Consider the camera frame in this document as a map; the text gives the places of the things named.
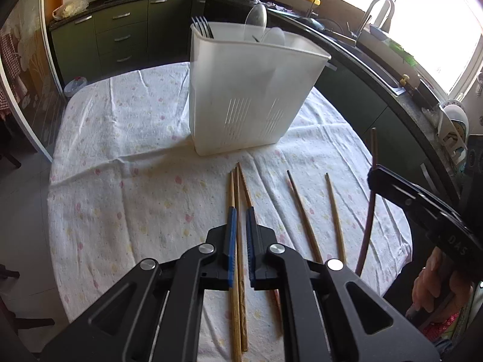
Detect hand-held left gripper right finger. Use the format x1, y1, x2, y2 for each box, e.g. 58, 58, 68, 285
246, 207, 440, 362

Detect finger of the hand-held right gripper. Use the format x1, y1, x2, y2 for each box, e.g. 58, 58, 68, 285
367, 164, 462, 234

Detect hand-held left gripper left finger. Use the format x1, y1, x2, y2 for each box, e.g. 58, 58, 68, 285
40, 207, 238, 362

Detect light patterned bamboo chopstick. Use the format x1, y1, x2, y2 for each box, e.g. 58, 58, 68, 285
234, 166, 249, 352
226, 171, 243, 362

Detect white plastic utensil holder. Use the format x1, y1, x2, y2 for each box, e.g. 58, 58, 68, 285
188, 22, 332, 156

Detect white plastic spoon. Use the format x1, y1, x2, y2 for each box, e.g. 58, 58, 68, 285
260, 27, 286, 46

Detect black plastic fork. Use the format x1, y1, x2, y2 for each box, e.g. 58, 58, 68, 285
190, 16, 216, 39

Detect clear plastic spoon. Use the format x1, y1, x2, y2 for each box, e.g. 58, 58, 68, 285
245, 2, 268, 42

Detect person's right hand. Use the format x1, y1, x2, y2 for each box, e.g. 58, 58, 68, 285
411, 249, 474, 312

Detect red-ended wooden chopstick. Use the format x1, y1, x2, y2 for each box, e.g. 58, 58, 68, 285
237, 162, 283, 312

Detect light brown wooden chopstick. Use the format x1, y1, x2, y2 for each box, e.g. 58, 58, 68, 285
325, 173, 347, 264

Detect dish rack with plates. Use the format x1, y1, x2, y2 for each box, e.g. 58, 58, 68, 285
434, 98, 471, 167

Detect person's floral clothing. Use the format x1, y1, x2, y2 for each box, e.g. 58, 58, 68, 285
419, 307, 476, 351

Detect white floral tablecloth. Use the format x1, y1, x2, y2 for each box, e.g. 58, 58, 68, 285
48, 62, 413, 362

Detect steel kitchen sink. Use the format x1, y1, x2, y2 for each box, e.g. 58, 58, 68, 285
328, 26, 407, 97

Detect green plastic containers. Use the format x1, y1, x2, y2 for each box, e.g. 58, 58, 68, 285
389, 40, 418, 65

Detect kitchen window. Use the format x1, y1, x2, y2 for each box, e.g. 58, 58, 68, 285
290, 0, 483, 96

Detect tall steel faucet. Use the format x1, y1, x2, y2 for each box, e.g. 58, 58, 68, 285
355, 0, 395, 46

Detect black frying pan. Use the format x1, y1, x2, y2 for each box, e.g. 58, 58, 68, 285
294, 15, 325, 33

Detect wooden cutting board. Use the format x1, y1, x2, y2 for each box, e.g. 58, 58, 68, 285
321, 0, 372, 24

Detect small trash bin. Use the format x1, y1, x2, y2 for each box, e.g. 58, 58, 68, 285
63, 76, 88, 99

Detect white dishcloth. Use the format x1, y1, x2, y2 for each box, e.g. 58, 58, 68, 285
253, 0, 287, 12

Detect green lower kitchen cabinets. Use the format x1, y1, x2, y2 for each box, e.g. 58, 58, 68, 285
49, 0, 453, 204

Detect dark wooden chair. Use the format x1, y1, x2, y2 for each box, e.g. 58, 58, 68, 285
0, 120, 22, 169

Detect printed glass sliding door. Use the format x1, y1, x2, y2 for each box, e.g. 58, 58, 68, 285
0, 0, 66, 164

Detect red checked apron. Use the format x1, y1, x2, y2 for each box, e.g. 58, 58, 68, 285
0, 32, 22, 111

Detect white plastic bag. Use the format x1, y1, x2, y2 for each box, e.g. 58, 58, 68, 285
52, 0, 90, 21

